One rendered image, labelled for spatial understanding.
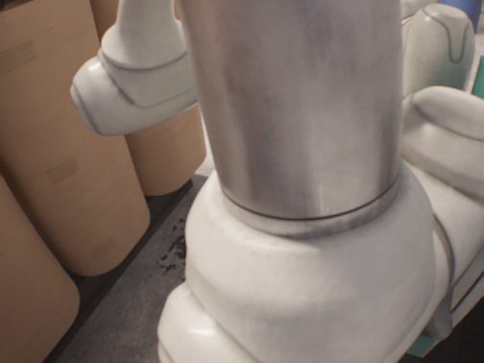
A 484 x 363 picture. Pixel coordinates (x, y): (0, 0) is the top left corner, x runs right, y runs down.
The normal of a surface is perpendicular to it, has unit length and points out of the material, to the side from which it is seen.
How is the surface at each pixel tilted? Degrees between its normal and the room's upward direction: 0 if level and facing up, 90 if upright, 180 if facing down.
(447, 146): 42
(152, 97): 102
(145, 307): 0
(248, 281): 49
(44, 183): 90
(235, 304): 79
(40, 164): 90
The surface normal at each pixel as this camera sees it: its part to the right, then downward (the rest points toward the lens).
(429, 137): -0.60, -0.33
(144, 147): 0.19, 0.62
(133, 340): -0.07, -0.77
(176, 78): 0.66, 0.60
